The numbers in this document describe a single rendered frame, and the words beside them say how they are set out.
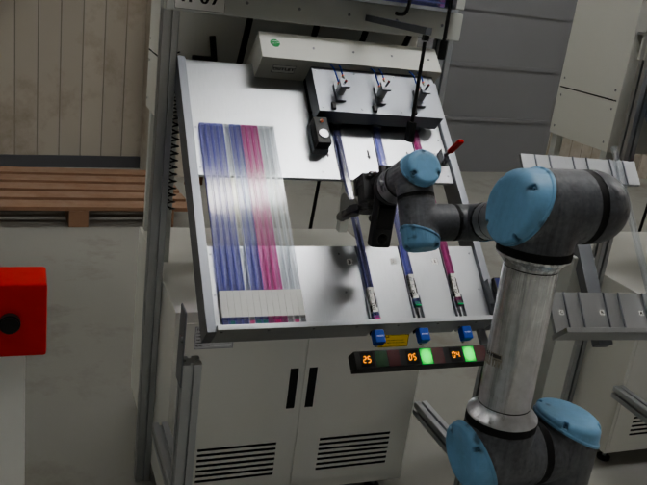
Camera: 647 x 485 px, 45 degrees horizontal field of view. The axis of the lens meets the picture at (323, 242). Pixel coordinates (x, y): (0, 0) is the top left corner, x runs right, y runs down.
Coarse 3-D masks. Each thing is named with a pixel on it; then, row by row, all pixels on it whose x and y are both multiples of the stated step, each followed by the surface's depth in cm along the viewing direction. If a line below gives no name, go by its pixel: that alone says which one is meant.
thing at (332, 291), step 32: (320, 256) 177; (352, 256) 180; (384, 256) 183; (416, 256) 186; (320, 288) 173; (352, 288) 176; (384, 288) 179; (448, 288) 185; (480, 288) 188; (320, 320) 170
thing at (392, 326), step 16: (336, 320) 168; (352, 320) 170; (368, 320) 171; (384, 320) 172; (400, 320) 174; (416, 320) 175; (432, 320) 176; (448, 320) 178; (464, 320) 179; (480, 320) 181; (224, 336) 162; (240, 336) 164; (256, 336) 165; (272, 336) 167; (288, 336) 169; (304, 336) 171; (320, 336) 172; (336, 336) 174; (352, 336) 176
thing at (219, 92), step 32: (192, 64) 191; (224, 64) 194; (192, 96) 186; (224, 96) 189; (256, 96) 193; (288, 96) 196; (288, 128) 191; (352, 128) 198; (384, 128) 202; (288, 160) 187; (320, 160) 190; (352, 160) 193
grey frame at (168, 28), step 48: (240, 0) 187; (288, 0) 190; (336, 0) 195; (432, 48) 215; (144, 288) 209; (144, 336) 211; (144, 384) 216; (192, 384) 164; (144, 432) 222; (192, 432) 167; (144, 480) 226; (192, 480) 172
